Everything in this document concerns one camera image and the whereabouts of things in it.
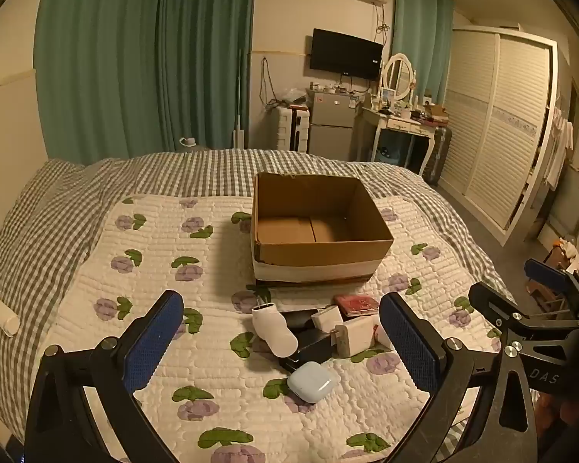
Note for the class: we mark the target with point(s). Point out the white mop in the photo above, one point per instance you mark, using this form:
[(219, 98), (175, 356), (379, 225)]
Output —
[(240, 135)]

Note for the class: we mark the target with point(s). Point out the blue bin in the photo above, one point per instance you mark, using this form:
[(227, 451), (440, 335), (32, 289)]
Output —
[(391, 155)]

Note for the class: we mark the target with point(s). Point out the narrow green curtain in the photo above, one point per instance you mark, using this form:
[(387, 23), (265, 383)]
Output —
[(422, 33)]

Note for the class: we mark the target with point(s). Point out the black wall television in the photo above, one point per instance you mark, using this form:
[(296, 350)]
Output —
[(345, 53)]

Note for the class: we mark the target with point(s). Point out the grey checked bed sheet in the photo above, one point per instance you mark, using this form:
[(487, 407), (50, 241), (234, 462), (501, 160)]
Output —
[(43, 212)]

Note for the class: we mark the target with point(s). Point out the hanging white clothes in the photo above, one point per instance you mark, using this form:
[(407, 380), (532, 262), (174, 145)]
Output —
[(557, 154)]

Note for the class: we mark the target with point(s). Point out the small white charger adapter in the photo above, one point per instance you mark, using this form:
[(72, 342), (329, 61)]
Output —
[(325, 319)]

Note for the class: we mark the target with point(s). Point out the white dressing table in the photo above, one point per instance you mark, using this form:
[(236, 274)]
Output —
[(405, 124)]

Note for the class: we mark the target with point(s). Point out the cluttered wooden stool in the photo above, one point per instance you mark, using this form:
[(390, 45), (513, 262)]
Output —
[(567, 251)]

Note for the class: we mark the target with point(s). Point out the wide green curtain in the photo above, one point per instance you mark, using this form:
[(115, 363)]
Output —
[(125, 58)]

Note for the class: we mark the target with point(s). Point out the white louvred wardrobe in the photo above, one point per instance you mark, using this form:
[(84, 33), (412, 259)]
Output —
[(502, 130)]

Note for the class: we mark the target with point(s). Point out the red patterned notebook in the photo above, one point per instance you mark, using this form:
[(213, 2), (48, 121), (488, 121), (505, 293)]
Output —
[(359, 305)]

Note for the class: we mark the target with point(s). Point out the black device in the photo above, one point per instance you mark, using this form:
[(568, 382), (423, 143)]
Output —
[(309, 352)]

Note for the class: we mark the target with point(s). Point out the brown cardboard box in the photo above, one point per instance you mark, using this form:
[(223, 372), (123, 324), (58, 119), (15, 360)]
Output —
[(304, 197)]

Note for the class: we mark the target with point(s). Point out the white tube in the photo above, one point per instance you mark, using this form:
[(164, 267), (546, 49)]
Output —
[(2, 316)]

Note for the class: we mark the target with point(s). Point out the white oval mirror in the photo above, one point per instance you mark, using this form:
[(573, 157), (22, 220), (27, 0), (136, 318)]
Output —
[(398, 75)]

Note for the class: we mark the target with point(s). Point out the white floral quilted blanket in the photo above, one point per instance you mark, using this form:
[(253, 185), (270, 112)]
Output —
[(212, 260)]

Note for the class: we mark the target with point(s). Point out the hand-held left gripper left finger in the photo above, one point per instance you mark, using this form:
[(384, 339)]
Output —
[(154, 342)]

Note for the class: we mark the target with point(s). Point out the large white charger adapter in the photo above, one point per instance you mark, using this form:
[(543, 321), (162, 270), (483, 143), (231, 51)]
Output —
[(354, 340)]

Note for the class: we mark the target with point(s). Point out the white suitcase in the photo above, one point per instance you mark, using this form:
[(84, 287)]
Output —
[(292, 128)]

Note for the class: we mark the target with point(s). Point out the white plastic bottle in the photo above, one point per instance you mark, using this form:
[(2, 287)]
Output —
[(275, 333)]

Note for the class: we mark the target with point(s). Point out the white earbuds case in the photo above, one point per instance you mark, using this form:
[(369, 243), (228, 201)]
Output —
[(311, 382)]

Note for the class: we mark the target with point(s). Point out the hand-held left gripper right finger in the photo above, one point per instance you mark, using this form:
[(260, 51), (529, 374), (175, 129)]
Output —
[(407, 342)]

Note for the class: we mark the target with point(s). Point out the clear water jug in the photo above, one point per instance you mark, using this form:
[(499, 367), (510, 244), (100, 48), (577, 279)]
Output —
[(189, 142)]

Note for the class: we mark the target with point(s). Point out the dark suitcase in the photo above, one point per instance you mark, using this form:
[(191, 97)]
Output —
[(438, 154)]

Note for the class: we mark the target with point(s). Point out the grey fridge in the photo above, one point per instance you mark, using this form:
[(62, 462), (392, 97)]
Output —
[(330, 120)]

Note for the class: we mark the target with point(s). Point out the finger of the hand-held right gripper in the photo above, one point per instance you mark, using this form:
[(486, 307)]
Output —
[(545, 274), (499, 313)]

